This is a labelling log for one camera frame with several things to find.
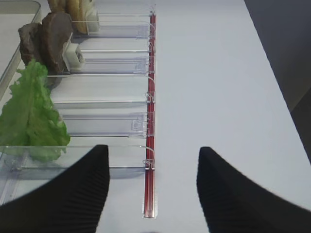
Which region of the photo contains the brown meat patty rear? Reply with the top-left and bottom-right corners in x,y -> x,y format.
18,23 -> 43,65

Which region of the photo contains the tan bread slice in rack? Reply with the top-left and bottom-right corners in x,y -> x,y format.
47,0 -> 93,34

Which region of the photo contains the white rectangular tray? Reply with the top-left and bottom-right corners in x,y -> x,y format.
0,0 -> 41,101

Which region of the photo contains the brown meat patty front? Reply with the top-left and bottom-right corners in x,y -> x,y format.
40,12 -> 73,74

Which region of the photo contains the white pusher block rear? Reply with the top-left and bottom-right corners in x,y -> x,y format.
86,5 -> 100,33

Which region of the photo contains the white pusher block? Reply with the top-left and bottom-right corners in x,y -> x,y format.
86,5 -> 100,33
62,43 -> 85,71

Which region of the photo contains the clear acrylic food rack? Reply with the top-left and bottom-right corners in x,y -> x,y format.
0,1 -> 156,218

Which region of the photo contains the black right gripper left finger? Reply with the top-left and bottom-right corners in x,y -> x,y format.
0,145 -> 110,233

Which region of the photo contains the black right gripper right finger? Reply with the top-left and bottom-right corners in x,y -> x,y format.
196,147 -> 311,233

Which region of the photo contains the brown meat patty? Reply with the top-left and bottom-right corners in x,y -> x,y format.
40,12 -> 73,74
18,23 -> 43,65

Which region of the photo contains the green lettuce leaf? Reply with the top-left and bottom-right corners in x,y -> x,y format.
0,60 -> 70,162

